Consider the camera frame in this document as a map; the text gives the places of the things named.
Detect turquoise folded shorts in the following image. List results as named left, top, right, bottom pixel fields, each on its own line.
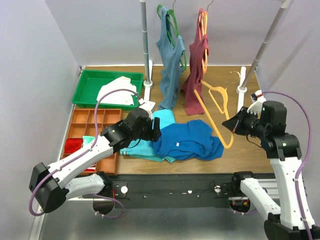
left=120, top=109, right=176, bottom=163

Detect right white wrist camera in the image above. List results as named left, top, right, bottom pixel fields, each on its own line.
left=247, top=90, right=266, bottom=115

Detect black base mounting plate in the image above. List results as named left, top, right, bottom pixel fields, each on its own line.
left=99, top=173, right=243, bottom=209

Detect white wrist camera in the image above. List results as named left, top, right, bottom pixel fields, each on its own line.
left=138, top=98, right=156, bottom=119
left=247, top=90, right=266, bottom=115

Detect green hanger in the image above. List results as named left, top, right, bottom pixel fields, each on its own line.
left=167, top=0, right=187, bottom=71

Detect orange compartment organizer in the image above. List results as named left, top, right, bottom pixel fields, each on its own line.
left=60, top=108, right=123, bottom=176

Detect right white rack foot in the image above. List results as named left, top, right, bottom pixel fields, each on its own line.
left=236, top=66, right=247, bottom=112

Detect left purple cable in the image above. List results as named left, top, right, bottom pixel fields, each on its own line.
left=28, top=88, right=141, bottom=219

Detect red cloth in organizer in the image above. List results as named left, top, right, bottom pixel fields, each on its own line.
left=61, top=137, right=97, bottom=175

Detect orange hanger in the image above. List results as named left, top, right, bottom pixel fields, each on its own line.
left=197, top=0, right=213, bottom=74

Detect teal cloth in organizer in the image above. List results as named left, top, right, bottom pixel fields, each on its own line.
left=82, top=135, right=95, bottom=146

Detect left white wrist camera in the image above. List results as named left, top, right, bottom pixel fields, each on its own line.
left=138, top=98, right=156, bottom=119

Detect aluminium frame rail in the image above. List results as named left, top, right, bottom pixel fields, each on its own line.
left=28, top=178, right=283, bottom=240

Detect right metal rack pole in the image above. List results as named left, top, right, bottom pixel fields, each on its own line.
left=239, top=0, right=291, bottom=90

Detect metal rack pole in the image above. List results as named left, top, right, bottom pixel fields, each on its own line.
left=139, top=0, right=153, bottom=88
left=239, top=0, right=291, bottom=90

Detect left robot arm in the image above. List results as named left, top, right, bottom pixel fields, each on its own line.
left=29, top=102, right=161, bottom=216

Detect yellow wooden hanger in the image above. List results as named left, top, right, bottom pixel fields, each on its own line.
left=193, top=71, right=242, bottom=150

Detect white garment in tray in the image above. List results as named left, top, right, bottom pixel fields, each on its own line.
left=96, top=76, right=137, bottom=106

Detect grey-blue hanging tank top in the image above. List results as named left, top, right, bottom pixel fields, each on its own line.
left=156, top=6, right=185, bottom=110

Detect left white rack foot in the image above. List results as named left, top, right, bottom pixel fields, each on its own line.
left=143, top=60, right=154, bottom=102

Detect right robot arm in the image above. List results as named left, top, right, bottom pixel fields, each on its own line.
left=222, top=100, right=320, bottom=240

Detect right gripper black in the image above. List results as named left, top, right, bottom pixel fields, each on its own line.
left=222, top=105, right=269, bottom=138

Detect blue tank top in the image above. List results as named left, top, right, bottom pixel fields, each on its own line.
left=150, top=119, right=225, bottom=161

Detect green plastic tray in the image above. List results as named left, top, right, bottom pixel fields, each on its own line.
left=72, top=69, right=144, bottom=108

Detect white rack foot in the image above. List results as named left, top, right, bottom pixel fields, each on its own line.
left=236, top=66, right=247, bottom=112
left=143, top=60, right=154, bottom=102

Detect left metal rack pole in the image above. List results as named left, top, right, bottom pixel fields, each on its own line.
left=139, top=0, right=153, bottom=88

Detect maroon hanging tank top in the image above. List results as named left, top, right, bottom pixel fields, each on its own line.
left=180, top=10, right=204, bottom=116

